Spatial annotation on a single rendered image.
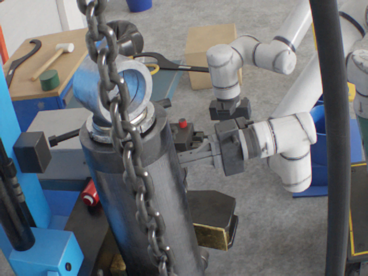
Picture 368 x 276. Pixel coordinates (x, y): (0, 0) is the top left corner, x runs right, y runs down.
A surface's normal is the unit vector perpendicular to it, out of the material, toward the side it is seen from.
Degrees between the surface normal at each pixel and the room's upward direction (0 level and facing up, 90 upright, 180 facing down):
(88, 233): 0
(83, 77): 48
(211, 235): 90
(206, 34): 0
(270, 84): 0
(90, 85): 53
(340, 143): 90
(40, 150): 90
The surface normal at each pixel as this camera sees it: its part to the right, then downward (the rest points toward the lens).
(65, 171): -0.22, 0.60
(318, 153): -0.62, 0.55
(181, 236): 0.74, 0.26
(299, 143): 0.16, 0.55
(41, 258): -0.18, -0.80
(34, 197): 0.96, -0.02
